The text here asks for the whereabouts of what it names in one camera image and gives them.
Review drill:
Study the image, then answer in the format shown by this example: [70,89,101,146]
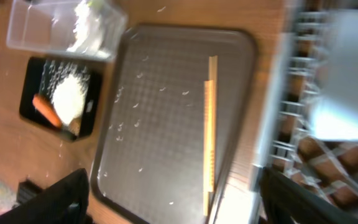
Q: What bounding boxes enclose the clear plastic bin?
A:
[6,0,128,61]

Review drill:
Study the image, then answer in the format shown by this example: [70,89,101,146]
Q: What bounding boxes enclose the black rectangular tray bin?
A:
[19,57,102,142]

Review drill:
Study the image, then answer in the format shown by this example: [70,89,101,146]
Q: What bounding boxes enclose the light blue rice bowl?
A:
[308,10,358,142]

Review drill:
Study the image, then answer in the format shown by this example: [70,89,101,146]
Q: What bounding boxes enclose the orange carrot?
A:
[32,95,62,128]

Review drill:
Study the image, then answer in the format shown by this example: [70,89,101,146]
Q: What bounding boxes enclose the brown serving tray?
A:
[90,24,257,223]

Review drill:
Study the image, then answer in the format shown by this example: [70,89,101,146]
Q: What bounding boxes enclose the white rice pile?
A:
[52,74,88,125]

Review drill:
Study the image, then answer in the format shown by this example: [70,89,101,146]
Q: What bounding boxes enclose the brown patterned food piece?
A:
[68,118,81,136]

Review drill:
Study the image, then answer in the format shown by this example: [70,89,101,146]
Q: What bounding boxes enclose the wooden chopstick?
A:
[203,80,214,217]
[209,55,218,192]

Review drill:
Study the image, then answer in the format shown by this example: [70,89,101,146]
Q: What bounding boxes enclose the grey dishwasher rack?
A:
[249,1,358,223]

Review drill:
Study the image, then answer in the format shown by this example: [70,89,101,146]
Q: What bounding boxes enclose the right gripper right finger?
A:
[259,167,358,223]

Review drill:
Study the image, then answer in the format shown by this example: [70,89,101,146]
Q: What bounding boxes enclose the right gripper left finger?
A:
[0,168,89,224]

